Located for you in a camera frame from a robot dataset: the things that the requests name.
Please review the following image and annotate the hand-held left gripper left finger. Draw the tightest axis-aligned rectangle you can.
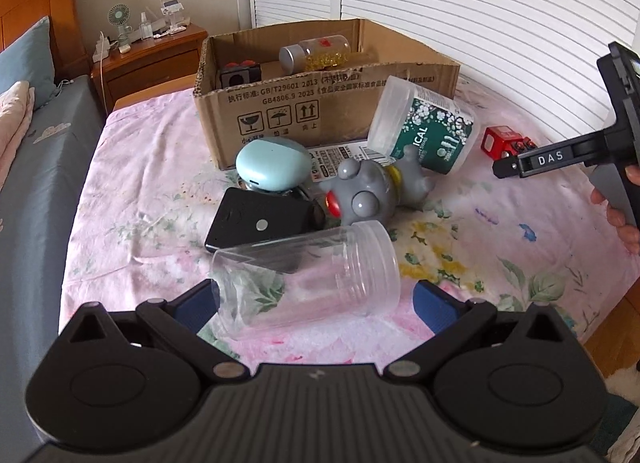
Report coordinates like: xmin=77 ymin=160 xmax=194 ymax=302
xmin=59 ymin=279 xmax=251 ymax=385

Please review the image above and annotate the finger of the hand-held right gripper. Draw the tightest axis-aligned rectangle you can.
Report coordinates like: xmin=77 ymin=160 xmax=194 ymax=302
xmin=492 ymin=153 xmax=524 ymax=178

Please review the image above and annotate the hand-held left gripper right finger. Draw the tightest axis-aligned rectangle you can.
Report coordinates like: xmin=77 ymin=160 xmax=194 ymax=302
xmin=382 ymin=279 xmax=583 ymax=385

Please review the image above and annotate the small red toy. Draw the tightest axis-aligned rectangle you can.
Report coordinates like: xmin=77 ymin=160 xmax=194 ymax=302
xmin=481 ymin=126 xmax=538 ymax=160

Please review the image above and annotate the green label cotton swab jar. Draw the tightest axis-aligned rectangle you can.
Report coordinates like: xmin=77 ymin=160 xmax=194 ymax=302
xmin=367 ymin=75 xmax=482 ymax=176

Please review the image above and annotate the clear plastic jar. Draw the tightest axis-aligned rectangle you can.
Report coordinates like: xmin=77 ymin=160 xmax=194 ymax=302
xmin=210 ymin=220 xmax=401 ymax=341

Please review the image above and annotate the grey toy figure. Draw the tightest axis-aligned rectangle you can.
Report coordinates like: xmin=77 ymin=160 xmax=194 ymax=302
xmin=320 ymin=148 xmax=436 ymax=231

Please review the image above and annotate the teal oval case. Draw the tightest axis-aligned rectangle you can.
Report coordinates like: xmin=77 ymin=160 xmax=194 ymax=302
xmin=235 ymin=138 xmax=313 ymax=191

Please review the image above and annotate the clear plastic box white label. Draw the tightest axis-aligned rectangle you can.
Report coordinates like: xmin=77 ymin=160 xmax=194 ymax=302
xmin=305 ymin=139 xmax=396 ymax=184

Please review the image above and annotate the brown cardboard box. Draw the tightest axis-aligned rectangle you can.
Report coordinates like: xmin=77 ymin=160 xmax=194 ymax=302
xmin=194 ymin=18 xmax=462 ymax=171

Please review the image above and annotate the person's right hand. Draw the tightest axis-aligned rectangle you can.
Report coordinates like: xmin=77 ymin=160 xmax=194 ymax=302
xmin=590 ymin=185 xmax=640 ymax=255

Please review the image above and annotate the black rectangular case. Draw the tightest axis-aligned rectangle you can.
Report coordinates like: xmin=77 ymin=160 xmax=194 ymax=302
xmin=204 ymin=187 xmax=326 ymax=274

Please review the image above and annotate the pink floral bedsheet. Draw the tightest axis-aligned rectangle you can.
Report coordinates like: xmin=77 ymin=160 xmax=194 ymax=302
xmin=59 ymin=75 xmax=640 ymax=374

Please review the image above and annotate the blue bed sheet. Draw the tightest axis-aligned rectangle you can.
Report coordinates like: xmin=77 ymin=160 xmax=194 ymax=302
xmin=0 ymin=75 xmax=106 ymax=449

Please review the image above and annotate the silver cap clear bottle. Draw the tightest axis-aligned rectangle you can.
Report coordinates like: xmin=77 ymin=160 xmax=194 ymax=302
xmin=279 ymin=35 xmax=352 ymax=74

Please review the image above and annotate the black block with round hole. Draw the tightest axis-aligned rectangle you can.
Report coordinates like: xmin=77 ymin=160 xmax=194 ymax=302
xmin=219 ymin=65 xmax=247 ymax=90

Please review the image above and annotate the black toy with red caps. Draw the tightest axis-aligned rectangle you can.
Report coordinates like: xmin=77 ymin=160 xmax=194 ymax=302
xmin=227 ymin=59 xmax=263 ymax=86

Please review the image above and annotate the wooden nightstand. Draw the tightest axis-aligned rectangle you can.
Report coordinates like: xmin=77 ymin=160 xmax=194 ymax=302
xmin=90 ymin=23 xmax=208 ymax=114

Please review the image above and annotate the pink quilt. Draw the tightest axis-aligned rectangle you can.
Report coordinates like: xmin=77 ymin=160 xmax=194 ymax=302
xmin=0 ymin=80 xmax=36 ymax=188

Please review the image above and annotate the blue pillow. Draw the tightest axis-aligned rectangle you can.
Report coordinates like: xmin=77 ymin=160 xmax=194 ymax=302
xmin=0 ymin=15 xmax=58 ymax=111

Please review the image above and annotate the white phone stand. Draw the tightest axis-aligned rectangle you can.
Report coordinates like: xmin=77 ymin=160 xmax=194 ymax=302
xmin=159 ymin=0 xmax=191 ymax=34

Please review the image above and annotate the small green desk fan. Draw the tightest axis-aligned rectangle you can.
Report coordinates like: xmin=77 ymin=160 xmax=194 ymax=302
xmin=107 ymin=4 xmax=132 ymax=41

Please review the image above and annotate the wooden headboard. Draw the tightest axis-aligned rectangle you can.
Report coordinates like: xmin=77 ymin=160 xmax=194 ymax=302
xmin=0 ymin=0 xmax=91 ymax=81

